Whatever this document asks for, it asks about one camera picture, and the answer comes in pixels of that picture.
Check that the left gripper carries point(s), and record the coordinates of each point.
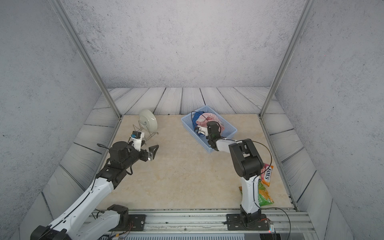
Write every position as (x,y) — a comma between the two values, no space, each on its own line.
(145,157)

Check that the pink baseball cap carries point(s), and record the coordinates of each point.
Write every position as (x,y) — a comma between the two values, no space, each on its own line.
(209,117)

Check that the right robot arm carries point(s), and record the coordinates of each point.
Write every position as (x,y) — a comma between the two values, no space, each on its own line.
(248,165)

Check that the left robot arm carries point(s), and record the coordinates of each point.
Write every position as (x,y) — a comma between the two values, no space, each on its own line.
(69,225)

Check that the blue baseball cap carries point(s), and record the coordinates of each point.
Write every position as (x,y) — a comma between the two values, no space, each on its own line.
(194,118)

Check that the white plate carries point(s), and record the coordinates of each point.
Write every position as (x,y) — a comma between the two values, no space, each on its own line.
(148,120)

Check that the light blue plastic basket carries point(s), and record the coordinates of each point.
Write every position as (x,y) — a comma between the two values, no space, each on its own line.
(189,122)

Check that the red yellow snack bag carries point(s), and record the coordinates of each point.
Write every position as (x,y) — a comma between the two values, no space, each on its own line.
(266,174)

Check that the green snack bag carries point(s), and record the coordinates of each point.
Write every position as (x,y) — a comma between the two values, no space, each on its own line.
(265,196)

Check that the wire plate rack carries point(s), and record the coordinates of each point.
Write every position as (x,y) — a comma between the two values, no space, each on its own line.
(142,128)

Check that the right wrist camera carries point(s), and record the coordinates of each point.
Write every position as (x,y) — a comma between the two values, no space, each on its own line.
(201,131)

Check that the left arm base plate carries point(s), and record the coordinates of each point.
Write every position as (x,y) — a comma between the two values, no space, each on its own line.
(133,223)

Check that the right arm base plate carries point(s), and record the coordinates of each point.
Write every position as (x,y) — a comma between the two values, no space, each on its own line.
(239,222)

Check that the aluminium mounting rail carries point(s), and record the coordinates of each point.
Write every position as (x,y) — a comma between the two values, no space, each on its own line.
(211,222)

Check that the left frame post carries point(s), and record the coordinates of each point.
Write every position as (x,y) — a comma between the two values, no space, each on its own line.
(69,28)

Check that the frame post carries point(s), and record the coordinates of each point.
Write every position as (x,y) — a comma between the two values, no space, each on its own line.
(69,28)
(305,15)

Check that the right frame post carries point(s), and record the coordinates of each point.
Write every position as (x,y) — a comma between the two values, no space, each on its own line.
(305,15)

